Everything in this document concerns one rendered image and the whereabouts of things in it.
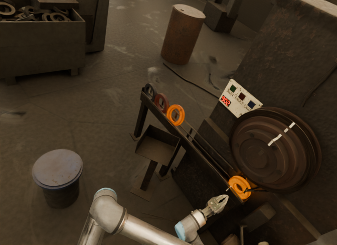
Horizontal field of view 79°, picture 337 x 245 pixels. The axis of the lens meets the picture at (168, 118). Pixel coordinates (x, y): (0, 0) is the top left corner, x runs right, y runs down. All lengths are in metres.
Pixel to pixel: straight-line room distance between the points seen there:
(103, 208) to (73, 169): 0.69
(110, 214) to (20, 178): 1.31
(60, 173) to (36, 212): 0.48
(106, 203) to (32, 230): 1.03
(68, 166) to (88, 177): 0.47
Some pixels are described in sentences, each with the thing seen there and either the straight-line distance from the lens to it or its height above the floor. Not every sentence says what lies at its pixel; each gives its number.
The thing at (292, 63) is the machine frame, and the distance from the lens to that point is 1.25.
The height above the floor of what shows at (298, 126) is 1.35.
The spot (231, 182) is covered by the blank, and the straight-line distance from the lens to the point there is 1.52.
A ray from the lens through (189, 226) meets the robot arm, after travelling 1.27.
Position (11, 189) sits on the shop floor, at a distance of 2.16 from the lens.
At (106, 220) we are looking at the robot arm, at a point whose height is 0.89.
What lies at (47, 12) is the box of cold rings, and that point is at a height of 0.72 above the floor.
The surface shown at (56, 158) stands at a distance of 1.72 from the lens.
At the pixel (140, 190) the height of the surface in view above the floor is 0.01.
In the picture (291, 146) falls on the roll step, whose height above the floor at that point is 1.27.
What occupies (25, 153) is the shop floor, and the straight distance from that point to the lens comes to 2.33.
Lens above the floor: 1.84
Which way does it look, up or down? 42 degrees down
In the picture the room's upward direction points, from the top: 21 degrees clockwise
